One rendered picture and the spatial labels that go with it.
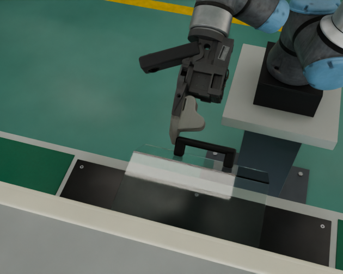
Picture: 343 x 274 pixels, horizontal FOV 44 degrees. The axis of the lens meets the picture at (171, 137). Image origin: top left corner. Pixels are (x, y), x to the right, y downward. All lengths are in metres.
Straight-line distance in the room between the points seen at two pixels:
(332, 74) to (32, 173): 0.76
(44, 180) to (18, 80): 1.39
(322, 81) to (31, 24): 2.09
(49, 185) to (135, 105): 1.18
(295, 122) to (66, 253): 0.93
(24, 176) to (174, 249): 0.80
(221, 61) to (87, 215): 0.45
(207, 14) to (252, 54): 0.62
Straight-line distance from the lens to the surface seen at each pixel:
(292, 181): 2.00
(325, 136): 1.23
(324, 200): 2.01
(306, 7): 1.07
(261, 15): 0.86
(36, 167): 1.15
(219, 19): 0.79
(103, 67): 2.42
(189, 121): 0.75
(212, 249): 0.39
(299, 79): 1.18
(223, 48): 0.78
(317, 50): 0.99
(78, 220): 0.41
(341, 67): 0.98
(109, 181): 1.06
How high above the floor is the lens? 1.68
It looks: 54 degrees down
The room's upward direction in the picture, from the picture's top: straight up
